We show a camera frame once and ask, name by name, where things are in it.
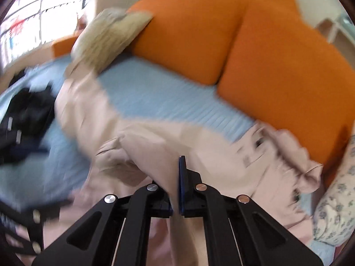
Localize beige garment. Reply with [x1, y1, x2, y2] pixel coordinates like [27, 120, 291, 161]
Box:
[54, 69, 323, 266]

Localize black clothes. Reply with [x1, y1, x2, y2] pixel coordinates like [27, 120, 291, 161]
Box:
[0, 69, 56, 167]

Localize light blue ribbed blanket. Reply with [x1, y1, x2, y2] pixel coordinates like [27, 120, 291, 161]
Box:
[0, 55, 337, 265]

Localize orange sofa cushion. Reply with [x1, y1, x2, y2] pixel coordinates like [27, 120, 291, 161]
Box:
[216, 0, 355, 183]
[128, 0, 247, 86]

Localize beige fluffy pillow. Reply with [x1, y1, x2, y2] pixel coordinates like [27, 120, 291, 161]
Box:
[65, 8, 154, 75]

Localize orange sofa armrest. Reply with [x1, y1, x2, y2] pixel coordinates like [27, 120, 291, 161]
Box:
[51, 32, 84, 57]

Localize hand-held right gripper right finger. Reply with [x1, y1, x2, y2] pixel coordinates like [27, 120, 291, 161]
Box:
[178, 156, 324, 266]

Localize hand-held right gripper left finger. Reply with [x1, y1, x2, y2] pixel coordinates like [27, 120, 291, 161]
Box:
[31, 183, 173, 266]

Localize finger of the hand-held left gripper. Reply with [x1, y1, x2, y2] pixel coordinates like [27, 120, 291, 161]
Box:
[0, 199, 61, 257]

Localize window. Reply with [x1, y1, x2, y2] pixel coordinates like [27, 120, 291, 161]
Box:
[0, 0, 93, 70]

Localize wooden shelf unit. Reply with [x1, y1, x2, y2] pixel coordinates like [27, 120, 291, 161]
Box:
[316, 14, 355, 50]

